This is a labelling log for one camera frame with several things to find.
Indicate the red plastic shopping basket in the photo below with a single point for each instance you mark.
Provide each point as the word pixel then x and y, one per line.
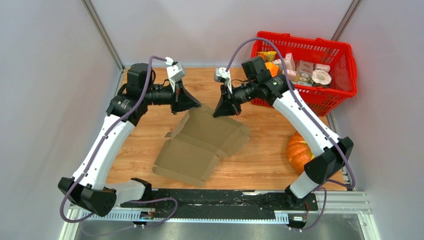
pixel 337 55

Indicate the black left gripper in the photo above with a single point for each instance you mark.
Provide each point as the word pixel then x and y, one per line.
pixel 181 100

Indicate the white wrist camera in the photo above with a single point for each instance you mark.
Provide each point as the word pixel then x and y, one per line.
pixel 223 75
pixel 175 72

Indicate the brown cardboard paper box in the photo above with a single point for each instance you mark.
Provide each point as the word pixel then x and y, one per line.
pixel 196 145

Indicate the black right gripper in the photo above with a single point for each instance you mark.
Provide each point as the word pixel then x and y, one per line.
pixel 227 105

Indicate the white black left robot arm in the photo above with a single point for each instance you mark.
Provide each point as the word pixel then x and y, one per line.
pixel 87 187

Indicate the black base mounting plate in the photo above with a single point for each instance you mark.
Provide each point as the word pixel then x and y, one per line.
pixel 224 204

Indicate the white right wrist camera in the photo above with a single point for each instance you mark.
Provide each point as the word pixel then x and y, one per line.
pixel 223 75

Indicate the orange pumpkin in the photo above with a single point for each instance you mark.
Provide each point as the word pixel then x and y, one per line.
pixel 298 153

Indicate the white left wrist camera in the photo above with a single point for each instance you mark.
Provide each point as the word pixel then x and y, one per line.
pixel 175 72

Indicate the white pink carton box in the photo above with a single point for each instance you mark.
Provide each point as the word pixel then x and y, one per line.
pixel 290 62

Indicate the yellow snack bag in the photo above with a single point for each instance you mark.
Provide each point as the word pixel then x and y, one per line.
pixel 267 56

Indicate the aluminium frame rail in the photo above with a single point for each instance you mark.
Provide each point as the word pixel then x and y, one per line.
pixel 338 204

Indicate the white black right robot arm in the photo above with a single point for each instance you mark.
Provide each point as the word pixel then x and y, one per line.
pixel 330 151

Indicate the orange snack box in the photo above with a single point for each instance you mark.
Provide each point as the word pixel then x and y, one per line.
pixel 273 68

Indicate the white round tape roll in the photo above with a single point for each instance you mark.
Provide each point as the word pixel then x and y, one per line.
pixel 321 77

